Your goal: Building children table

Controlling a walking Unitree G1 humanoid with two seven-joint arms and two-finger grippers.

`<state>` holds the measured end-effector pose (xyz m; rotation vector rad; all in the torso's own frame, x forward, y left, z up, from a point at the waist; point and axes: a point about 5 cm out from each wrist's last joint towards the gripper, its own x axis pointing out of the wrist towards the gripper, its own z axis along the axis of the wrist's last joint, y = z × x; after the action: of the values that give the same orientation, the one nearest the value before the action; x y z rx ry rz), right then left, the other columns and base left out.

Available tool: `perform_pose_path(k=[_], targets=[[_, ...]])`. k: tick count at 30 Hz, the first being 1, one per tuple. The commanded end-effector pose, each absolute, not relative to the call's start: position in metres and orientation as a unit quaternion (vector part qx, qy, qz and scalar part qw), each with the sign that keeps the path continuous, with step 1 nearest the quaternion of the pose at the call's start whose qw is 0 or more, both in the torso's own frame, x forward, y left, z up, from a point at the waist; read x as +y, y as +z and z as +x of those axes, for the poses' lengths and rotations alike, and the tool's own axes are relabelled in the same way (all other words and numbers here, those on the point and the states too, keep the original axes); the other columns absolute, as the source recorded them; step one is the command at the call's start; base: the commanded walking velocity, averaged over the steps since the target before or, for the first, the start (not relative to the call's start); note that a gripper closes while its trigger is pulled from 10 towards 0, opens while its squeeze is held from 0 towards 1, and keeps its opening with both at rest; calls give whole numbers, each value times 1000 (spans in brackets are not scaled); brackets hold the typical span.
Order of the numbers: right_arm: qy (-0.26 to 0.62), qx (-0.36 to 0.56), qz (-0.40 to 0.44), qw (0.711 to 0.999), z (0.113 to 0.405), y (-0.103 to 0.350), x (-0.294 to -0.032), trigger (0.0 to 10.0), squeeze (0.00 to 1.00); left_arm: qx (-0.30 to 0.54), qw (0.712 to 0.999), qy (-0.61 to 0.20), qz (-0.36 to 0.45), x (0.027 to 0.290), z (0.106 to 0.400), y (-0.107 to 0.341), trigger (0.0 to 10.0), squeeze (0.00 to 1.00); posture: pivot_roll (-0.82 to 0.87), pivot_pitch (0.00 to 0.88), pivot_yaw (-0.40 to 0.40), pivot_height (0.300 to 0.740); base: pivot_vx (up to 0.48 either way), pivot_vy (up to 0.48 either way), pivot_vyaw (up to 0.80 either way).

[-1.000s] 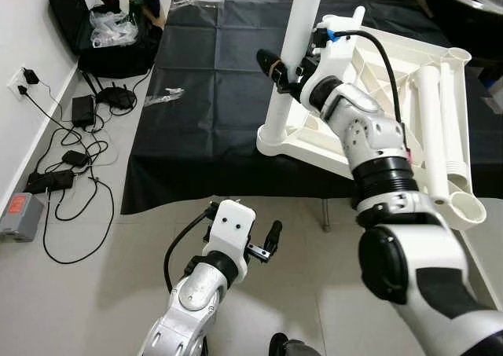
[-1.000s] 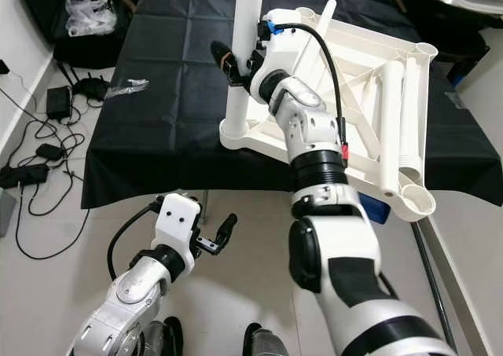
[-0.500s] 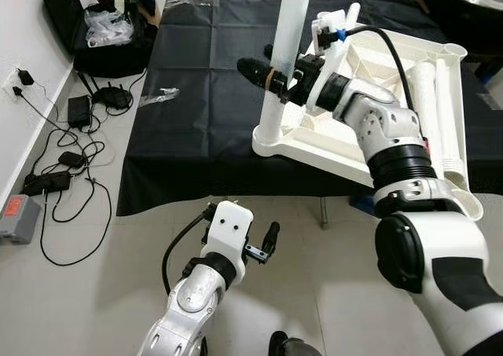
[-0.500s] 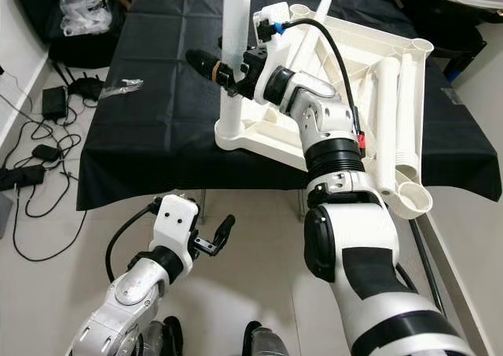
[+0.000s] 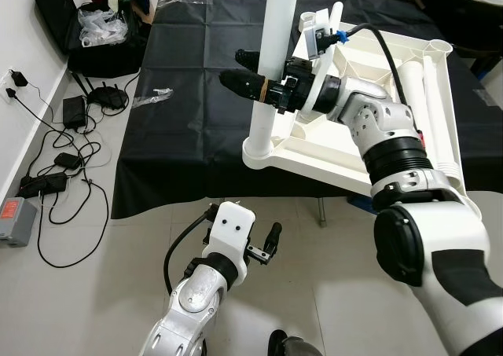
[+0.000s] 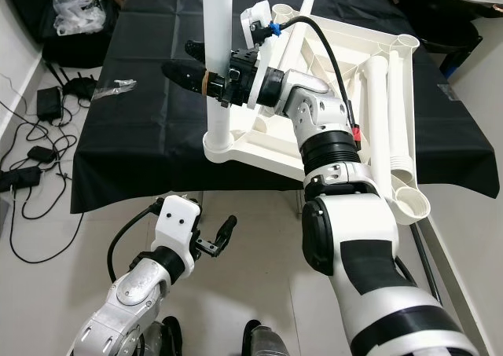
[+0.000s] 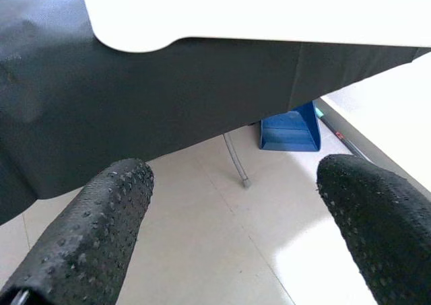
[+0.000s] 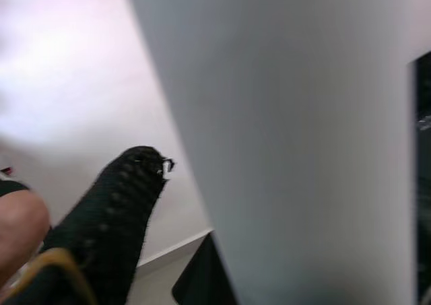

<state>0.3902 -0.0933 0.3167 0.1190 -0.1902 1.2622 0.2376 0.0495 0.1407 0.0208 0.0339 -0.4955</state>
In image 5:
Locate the white plastic table leg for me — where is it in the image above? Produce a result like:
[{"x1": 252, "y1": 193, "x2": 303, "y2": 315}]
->
[
  {"x1": 399, "y1": 61, "x2": 431, "y2": 176},
  {"x1": 424, "y1": 53, "x2": 464, "y2": 193},
  {"x1": 248, "y1": 0, "x2": 303, "y2": 156},
  {"x1": 326, "y1": 1, "x2": 347, "y2": 31}
]

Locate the white plastic table top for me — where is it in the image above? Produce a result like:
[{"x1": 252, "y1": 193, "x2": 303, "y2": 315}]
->
[{"x1": 241, "y1": 2, "x2": 466, "y2": 200}]

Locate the metal support table leg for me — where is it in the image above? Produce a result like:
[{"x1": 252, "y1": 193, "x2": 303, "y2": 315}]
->
[{"x1": 314, "y1": 197, "x2": 327, "y2": 227}]

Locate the black tablecloth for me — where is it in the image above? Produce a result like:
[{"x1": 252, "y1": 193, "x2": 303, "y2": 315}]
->
[{"x1": 110, "y1": 0, "x2": 503, "y2": 219}]

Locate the clear plastic wrapper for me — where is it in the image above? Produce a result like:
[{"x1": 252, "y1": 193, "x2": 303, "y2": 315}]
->
[{"x1": 132, "y1": 87, "x2": 174, "y2": 108}]

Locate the robot right leg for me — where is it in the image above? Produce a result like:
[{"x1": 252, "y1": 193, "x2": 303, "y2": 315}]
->
[{"x1": 269, "y1": 330, "x2": 315, "y2": 356}]

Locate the black router with antennas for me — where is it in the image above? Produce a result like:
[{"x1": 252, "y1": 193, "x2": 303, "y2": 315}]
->
[{"x1": 72, "y1": 72, "x2": 130, "y2": 112}]

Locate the crumpled clear plastic bag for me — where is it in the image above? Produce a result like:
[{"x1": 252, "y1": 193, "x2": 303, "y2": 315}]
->
[{"x1": 77, "y1": 9, "x2": 129, "y2": 49}]

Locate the large black power adapter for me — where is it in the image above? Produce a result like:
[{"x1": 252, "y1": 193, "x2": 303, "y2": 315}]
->
[{"x1": 61, "y1": 97, "x2": 89, "y2": 130}]

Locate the small black power adapter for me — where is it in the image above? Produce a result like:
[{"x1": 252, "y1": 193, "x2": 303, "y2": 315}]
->
[{"x1": 53, "y1": 152, "x2": 82, "y2": 171}]

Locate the black fabric bag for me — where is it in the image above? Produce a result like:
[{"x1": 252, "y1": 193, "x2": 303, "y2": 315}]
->
[{"x1": 33, "y1": 0, "x2": 158, "y2": 78}]

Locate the black power strip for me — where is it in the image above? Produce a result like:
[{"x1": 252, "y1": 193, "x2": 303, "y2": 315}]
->
[{"x1": 17, "y1": 173, "x2": 68, "y2": 198}]

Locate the grey box with red label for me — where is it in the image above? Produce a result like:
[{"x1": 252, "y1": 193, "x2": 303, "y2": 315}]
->
[{"x1": 0, "y1": 196, "x2": 39, "y2": 248}]

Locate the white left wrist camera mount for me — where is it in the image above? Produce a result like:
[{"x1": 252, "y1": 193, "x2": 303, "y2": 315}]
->
[{"x1": 206, "y1": 200, "x2": 257, "y2": 264}]

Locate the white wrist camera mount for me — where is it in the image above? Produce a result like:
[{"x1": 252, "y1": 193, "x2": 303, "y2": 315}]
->
[
  {"x1": 206, "y1": 200, "x2": 257, "y2": 264},
  {"x1": 301, "y1": 10, "x2": 340, "y2": 113}
]

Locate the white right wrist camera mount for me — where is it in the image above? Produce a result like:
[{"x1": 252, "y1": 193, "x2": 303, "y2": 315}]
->
[{"x1": 301, "y1": 10, "x2": 340, "y2": 113}]

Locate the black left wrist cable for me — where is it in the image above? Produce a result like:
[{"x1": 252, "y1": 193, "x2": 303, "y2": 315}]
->
[{"x1": 163, "y1": 207, "x2": 217, "y2": 294}]

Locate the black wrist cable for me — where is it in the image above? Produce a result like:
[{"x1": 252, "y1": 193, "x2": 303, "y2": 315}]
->
[
  {"x1": 163, "y1": 207, "x2": 217, "y2": 294},
  {"x1": 330, "y1": 24, "x2": 429, "y2": 149}
]

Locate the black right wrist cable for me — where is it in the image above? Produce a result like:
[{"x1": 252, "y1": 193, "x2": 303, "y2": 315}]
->
[{"x1": 330, "y1": 24, "x2": 429, "y2": 149}]

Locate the black floor cable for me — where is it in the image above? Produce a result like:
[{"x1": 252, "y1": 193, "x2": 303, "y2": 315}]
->
[{"x1": 35, "y1": 179, "x2": 111, "y2": 269}]

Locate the large black wall plug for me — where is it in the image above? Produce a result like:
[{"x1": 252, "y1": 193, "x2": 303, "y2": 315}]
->
[{"x1": 9, "y1": 72, "x2": 29, "y2": 90}]

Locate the white wall socket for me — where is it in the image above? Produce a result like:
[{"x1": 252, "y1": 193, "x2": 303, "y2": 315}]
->
[{"x1": 0, "y1": 69, "x2": 23, "y2": 105}]

